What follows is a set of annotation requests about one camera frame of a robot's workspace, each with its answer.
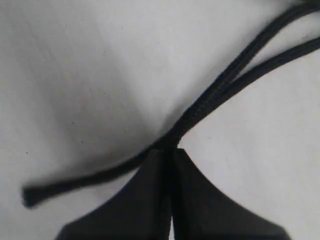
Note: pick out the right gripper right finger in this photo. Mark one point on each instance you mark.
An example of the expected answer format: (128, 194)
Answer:
(202, 212)

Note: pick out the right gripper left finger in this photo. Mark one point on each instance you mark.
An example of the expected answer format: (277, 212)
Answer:
(141, 210)

